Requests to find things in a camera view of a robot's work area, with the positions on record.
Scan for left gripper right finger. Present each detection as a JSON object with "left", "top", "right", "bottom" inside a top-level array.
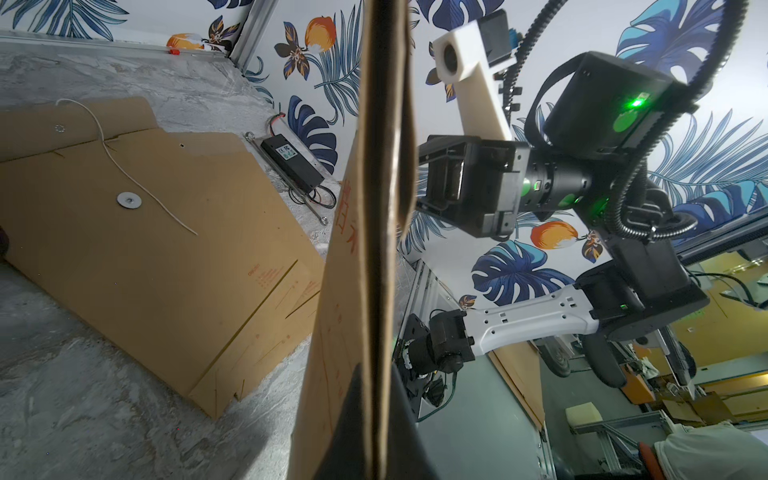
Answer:
[{"left": 386, "top": 364, "right": 438, "bottom": 480}]

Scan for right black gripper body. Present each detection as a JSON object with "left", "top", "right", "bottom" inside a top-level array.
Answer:
[{"left": 417, "top": 135, "right": 530, "bottom": 238}]

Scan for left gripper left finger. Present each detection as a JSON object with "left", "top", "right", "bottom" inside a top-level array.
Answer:
[{"left": 314, "top": 364, "right": 365, "bottom": 480}]

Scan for brown kraft file bag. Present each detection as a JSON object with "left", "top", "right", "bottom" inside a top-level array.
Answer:
[
  {"left": 1, "top": 97, "right": 323, "bottom": 396},
  {"left": 288, "top": 1, "right": 418, "bottom": 479},
  {"left": 189, "top": 293, "right": 319, "bottom": 419}
]

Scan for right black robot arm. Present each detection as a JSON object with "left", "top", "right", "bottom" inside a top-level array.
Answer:
[{"left": 394, "top": 1, "right": 747, "bottom": 409}]

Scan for black power adapter brick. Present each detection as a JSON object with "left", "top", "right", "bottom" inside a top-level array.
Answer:
[{"left": 260, "top": 134, "right": 337, "bottom": 209}]

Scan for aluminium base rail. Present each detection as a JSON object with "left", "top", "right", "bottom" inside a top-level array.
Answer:
[{"left": 392, "top": 257, "right": 475, "bottom": 421}]

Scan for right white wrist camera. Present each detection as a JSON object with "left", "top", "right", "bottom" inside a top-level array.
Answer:
[{"left": 433, "top": 9, "right": 516, "bottom": 141}]

